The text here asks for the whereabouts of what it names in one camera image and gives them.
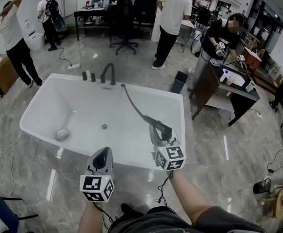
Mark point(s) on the white power strip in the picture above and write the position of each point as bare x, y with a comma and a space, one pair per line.
74, 66

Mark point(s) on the metal tub drain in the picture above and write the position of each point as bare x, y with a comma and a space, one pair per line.
104, 126

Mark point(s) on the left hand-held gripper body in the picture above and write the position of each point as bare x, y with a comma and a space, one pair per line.
96, 186

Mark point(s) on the black curved faucet spout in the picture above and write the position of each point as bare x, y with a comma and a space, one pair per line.
111, 68

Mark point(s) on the black faucet knob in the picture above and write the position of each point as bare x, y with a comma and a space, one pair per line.
93, 77
84, 75

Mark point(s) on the blue chair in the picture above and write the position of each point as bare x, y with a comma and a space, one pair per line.
5, 215

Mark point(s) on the black handheld shower head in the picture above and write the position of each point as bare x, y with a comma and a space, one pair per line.
157, 124

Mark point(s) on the person's right forearm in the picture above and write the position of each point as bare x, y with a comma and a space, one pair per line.
187, 195

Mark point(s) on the grey oval lump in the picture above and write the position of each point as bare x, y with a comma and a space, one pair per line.
62, 134

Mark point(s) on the person's black shoe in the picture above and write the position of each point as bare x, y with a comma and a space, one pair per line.
130, 210

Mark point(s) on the brown cardboard box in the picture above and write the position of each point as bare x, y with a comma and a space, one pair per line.
1, 75

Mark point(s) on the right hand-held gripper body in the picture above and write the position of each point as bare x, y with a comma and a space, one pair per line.
170, 158

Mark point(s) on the black mesh bin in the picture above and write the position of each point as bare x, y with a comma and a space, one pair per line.
263, 186

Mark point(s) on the person's dark clothing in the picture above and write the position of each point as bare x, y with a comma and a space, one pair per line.
204, 223

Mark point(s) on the black waste bin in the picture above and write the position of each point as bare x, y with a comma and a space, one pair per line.
179, 81

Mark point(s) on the person's left forearm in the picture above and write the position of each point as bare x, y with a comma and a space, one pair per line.
90, 220

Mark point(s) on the white box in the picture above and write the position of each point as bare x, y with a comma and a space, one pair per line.
234, 76

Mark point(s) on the black desk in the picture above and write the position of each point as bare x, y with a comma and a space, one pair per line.
90, 11

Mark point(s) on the white bathtub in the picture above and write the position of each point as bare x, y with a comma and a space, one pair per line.
95, 105

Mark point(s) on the black cabinet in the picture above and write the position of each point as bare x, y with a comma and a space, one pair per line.
145, 6

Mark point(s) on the black shower head holder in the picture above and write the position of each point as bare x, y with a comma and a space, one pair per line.
123, 85

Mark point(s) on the black office chair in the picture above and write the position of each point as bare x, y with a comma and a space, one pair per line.
122, 21

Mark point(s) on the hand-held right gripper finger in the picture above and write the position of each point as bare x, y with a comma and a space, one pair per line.
154, 136

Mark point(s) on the reddish wooden box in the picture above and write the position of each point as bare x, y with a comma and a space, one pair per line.
252, 57

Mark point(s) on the white toilet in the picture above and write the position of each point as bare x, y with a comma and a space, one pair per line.
33, 39

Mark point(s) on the brown wooden desk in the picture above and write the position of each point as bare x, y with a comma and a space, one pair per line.
212, 86

